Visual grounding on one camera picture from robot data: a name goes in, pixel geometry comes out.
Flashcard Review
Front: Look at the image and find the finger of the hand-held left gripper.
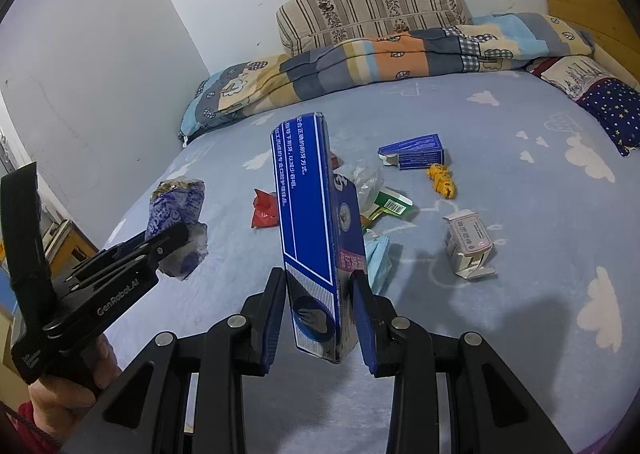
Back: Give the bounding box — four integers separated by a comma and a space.
102, 233, 151, 260
70, 223, 191, 286

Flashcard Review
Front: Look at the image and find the wooden stand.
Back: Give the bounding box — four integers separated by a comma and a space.
42, 219, 101, 280

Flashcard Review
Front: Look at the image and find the wooden headboard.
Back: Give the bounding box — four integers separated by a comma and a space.
544, 0, 640, 85

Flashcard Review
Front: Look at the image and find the clear plastic bag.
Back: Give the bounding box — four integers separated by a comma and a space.
350, 164, 386, 215

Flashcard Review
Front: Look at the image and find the yellow snack wrapper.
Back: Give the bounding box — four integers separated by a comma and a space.
426, 163, 457, 198

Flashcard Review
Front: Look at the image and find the blue face mask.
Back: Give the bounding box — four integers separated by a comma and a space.
364, 234, 403, 292

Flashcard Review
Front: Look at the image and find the person's left hand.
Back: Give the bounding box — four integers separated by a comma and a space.
27, 334, 122, 435

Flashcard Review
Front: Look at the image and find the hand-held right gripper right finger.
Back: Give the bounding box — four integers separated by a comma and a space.
350, 270, 576, 454

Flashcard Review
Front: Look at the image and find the red plastic wrapper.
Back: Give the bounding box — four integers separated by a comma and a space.
250, 188, 281, 229

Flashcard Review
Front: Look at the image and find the green packet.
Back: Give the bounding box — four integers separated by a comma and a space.
367, 189, 416, 222

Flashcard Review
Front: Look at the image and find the long blue cardboard box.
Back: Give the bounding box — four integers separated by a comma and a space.
270, 112, 368, 365

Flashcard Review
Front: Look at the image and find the small blue cardboard box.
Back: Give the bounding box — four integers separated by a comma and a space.
377, 134, 447, 170

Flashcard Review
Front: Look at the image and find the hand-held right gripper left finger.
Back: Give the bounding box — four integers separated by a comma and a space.
60, 267, 287, 454

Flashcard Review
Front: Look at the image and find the striped brown pillow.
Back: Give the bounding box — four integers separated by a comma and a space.
276, 0, 471, 55

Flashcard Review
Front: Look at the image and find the blue white patterned plastic wrapper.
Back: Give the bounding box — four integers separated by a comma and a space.
145, 177, 208, 281

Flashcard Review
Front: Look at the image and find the star print pillow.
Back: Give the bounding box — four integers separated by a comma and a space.
525, 56, 640, 157

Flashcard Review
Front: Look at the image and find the white medicine box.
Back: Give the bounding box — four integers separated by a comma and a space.
442, 210, 498, 280

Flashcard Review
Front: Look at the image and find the patchwork quilt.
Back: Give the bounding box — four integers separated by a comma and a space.
179, 12, 596, 147

